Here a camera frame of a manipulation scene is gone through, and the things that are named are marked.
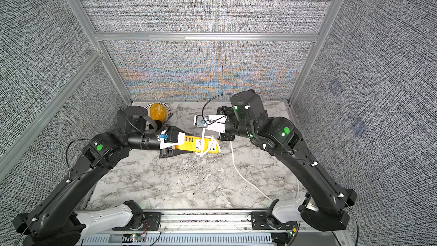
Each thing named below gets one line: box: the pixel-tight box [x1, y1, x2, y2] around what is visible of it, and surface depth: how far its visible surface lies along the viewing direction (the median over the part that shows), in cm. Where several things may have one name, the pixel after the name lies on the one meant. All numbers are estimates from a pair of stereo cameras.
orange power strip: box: [174, 134, 220, 154], surface depth 58 cm
